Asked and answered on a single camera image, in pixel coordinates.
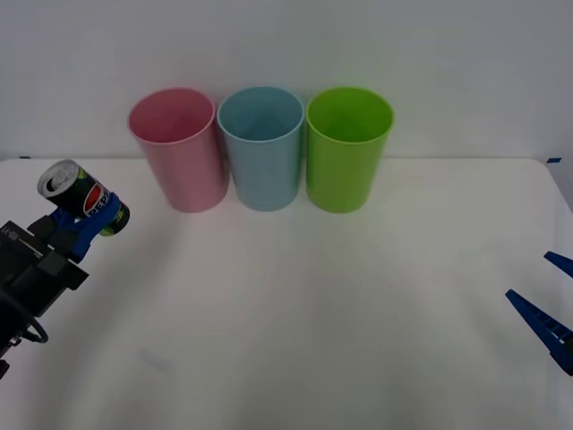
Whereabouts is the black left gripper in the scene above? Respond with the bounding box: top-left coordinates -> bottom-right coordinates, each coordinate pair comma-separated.
0,192 -> 124,318

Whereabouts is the green plastic bin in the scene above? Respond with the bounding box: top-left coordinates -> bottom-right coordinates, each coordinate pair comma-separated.
305,85 -> 395,214

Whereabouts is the pink plastic bin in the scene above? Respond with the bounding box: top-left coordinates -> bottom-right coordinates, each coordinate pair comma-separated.
127,87 -> 229,214

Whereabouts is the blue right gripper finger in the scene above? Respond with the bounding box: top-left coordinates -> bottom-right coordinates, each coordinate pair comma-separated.
505,288 -> 573,376
543,251 -> 573,280

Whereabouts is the pale blue plastic bin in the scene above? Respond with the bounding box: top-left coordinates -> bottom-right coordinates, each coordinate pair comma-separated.
216,85 -> 307,212

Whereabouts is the small drink can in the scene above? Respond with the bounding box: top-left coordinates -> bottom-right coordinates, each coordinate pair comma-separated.
37,159 -> 131,237

